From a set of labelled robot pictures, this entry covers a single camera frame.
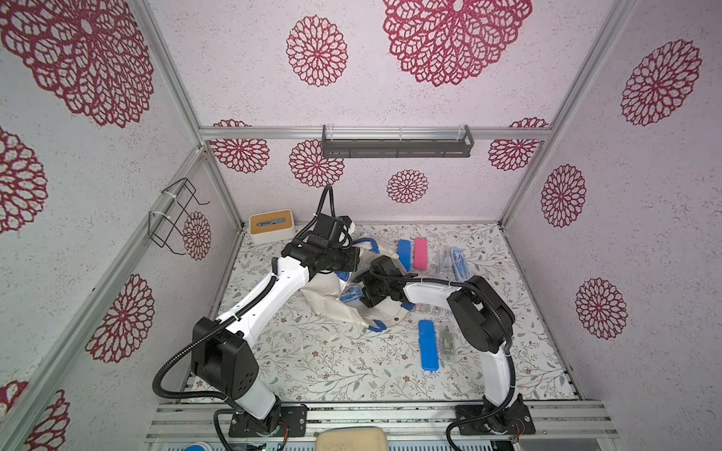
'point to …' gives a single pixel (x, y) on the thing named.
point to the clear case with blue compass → (460, 264)
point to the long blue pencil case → (429, 345)
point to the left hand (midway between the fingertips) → (359, 261)
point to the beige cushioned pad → (352, 439)
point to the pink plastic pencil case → (420, 254)
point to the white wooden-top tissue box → (272, 227)
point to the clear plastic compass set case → (445, 259)
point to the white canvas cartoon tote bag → (336, 290)
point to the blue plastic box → (404, 254)
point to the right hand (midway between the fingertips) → (349, 282)
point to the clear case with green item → (447, 344)
